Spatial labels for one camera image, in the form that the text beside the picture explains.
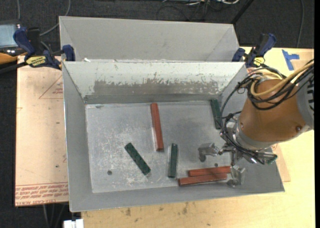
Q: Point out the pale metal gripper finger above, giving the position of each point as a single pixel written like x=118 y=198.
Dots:
x=237 y=175
x=208 y=148

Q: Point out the red-brown flat block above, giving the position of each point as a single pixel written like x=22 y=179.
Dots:
x=210 y=171
x=202 y=180
x=157 y=126

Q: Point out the dark green flat block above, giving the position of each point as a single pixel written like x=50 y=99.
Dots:
x=215 y=113
x=173 y=160
x=137 y=158

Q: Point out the grey metal bin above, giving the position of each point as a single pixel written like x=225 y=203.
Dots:
x=120 y=131

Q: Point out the brown cardboard board, red print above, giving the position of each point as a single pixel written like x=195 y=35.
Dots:
x=37 y=134

